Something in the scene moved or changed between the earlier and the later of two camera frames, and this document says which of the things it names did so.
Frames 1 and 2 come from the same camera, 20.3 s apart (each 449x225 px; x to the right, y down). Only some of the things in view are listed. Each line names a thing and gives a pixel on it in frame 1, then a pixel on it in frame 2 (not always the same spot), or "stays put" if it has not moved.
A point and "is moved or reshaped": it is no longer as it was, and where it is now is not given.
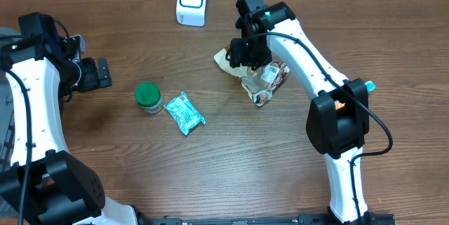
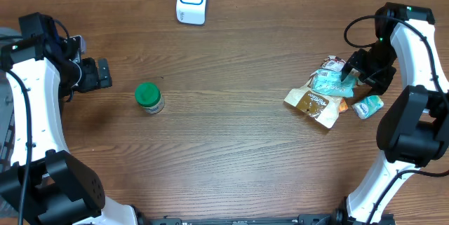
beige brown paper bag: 220,57 → 323,108
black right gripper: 242,60 → 382,80
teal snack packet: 186,113 is moved or reshaped
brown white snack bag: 262,83 → 332,62
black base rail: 369,219 stays put
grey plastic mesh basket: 8,200 stays put
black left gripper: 90,65 stays put
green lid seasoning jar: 149,96 stays put
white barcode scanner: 191,1 stays put
